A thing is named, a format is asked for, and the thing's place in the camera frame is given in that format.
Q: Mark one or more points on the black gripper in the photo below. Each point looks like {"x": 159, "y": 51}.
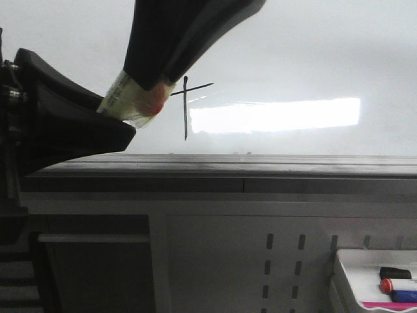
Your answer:
{"x": 61, "y": 123}

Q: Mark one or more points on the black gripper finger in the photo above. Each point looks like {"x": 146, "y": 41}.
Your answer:
{"x": 168, "y": 37}

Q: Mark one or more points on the white black whiteboard marker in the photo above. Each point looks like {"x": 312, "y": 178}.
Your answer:
{"x": 126, "y": 100}

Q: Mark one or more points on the white whiteboard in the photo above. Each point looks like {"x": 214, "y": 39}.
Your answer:
{"x": 298, "y": 78}

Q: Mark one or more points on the dark cabinet with shelf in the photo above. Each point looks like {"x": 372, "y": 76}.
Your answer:
{"x": 76, "y": 263}

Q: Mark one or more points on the white slotted pegboard panel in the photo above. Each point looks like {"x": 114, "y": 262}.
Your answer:
{"x": 265, "y": 253}

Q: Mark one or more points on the white plastic storage tray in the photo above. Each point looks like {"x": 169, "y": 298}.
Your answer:
{"x": 356, "y": 278}

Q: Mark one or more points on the black marker cap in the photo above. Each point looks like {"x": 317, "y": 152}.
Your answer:
{"x": 394, "y": 273}

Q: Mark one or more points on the red capped marker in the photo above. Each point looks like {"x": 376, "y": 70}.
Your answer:
{"x": 388, "y": 285}

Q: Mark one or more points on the blue capped marker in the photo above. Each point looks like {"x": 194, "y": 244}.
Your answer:
{"x": 404, "y": 296}

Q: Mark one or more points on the pink white eraser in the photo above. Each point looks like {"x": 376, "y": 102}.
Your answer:
{"x": 390, "y": 305}

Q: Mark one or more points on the grey whiteboard bottom frame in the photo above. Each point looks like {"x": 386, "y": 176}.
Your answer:
{"x": 279, "y": 174}

